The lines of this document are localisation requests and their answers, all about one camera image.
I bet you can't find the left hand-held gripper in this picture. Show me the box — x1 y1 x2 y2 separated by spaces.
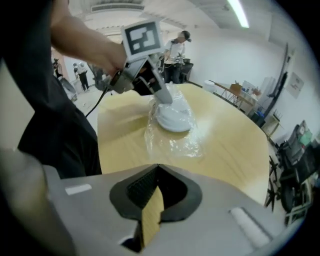
109 21 174 105

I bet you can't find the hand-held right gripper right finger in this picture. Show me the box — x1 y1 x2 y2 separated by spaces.
143 163 300 256

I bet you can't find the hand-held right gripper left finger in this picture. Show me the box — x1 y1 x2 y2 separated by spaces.
43 163 165 256

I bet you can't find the white slippers pair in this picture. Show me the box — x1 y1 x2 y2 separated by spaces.
154 92 197 133

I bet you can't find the clear plastic bag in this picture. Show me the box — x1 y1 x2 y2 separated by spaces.
144 83 205 160

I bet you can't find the person's left forearm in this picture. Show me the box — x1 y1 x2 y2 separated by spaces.
51 16 121 68

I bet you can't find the person's left hand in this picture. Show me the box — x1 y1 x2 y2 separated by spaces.
99 43 128 77

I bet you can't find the black office chair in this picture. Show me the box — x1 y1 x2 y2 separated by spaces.
264 119 320 221
179 58 195 84

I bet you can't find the white waste bin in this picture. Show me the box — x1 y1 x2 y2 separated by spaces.
203 79 217 94

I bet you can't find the small wooden box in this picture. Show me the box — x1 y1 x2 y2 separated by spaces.
229 81 242 94

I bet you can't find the light wooden table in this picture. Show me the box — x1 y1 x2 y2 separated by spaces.
96 83 270 206

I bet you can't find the ceiling light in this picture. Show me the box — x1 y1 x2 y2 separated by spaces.
227 0 250 29

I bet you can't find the person's black clothing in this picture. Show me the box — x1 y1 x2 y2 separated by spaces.
0 0 103 180

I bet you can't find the left hand-held gripper cable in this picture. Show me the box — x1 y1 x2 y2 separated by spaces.
84 82 114 118

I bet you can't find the dark wooden wire-leg table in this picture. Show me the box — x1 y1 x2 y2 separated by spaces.
212 81 258 111

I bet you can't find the white wall poster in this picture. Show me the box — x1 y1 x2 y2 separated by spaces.
287 72 305 99

